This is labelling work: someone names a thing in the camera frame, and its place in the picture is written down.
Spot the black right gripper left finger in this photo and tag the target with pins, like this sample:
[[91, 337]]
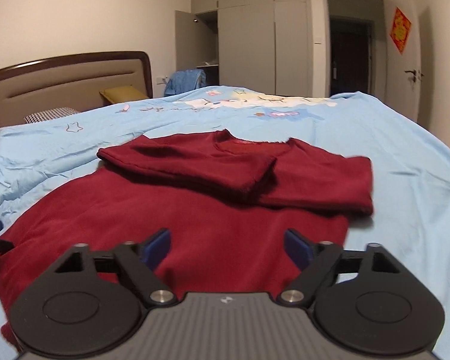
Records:
[[133, 263]]

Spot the open grey wardrobe door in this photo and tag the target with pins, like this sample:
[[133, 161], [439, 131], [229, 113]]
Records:
[[185, 40]]

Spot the blue clothes pile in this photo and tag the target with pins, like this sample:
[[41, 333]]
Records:
[[184, 81]]

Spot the olive green pillow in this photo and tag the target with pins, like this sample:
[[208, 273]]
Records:
[[122, 94]]

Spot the black door handle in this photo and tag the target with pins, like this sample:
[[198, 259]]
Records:
[[414, 75]]

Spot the dark red sweater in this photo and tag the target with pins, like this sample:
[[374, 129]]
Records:
[[226, 203]]

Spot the brown padded bed headboard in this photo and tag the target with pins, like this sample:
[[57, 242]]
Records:
[[74, 81]]

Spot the white room door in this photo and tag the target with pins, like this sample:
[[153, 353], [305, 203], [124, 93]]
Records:
[[403, 76]]

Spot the light blue cartoon bed quilt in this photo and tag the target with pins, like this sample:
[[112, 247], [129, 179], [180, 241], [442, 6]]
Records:
[[411, 167]]

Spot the houndstooth checked pillow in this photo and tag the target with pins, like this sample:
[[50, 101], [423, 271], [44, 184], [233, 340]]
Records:
[[55, 113]]

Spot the red diamond door decoration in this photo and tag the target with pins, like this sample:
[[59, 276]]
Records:
[[400, 30]]

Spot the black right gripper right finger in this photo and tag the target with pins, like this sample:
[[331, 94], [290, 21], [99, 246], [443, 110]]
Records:
[[321, 263]]

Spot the grey built-in wardrobe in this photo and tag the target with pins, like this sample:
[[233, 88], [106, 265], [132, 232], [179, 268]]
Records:
[[264, 45]]

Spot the white wall socket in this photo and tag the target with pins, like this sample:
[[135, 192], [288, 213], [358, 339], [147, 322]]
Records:
[[162, 80]]

